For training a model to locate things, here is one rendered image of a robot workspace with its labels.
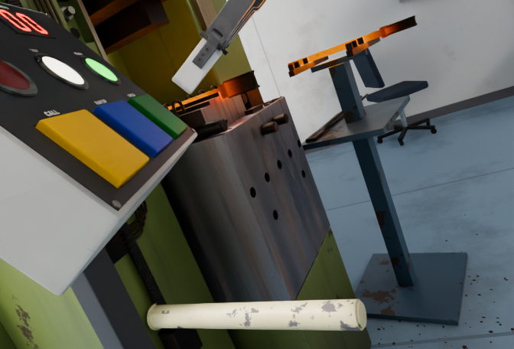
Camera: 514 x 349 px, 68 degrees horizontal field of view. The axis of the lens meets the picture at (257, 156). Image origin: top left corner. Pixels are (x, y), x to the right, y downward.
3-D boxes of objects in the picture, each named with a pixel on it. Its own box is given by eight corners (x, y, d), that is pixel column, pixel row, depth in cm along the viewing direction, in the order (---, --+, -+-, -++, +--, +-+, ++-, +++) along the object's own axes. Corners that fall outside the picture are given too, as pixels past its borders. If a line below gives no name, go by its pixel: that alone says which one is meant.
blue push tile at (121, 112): (174, 138, 46) (123, 98, 44) (158, 152, 38) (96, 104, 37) (165, 150, 46) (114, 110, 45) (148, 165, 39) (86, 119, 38)
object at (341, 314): (370, 316, 61) (360, 288, 60) (365, 341, 56) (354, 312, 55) (169, 318, 82) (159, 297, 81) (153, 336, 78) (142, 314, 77)
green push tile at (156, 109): (189, 125, 56) (147, 92, 54) (178, 135, 48) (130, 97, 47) (181, 134, 56) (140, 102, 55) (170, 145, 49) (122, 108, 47)
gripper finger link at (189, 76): (222, 52, 49) (222, 51, 49) (190, 94, 51) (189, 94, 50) (204, 37, 49) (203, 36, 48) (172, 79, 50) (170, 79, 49)
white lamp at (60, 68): (98, 82, 42) (79, 44, 41) (63, 91, 38) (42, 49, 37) (80, 90, 44) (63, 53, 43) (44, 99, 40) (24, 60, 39)
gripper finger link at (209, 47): (226, 37, 48) (223, 35, 45) (201, 69, 49) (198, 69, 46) (216, 29, 48) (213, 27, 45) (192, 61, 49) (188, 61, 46)
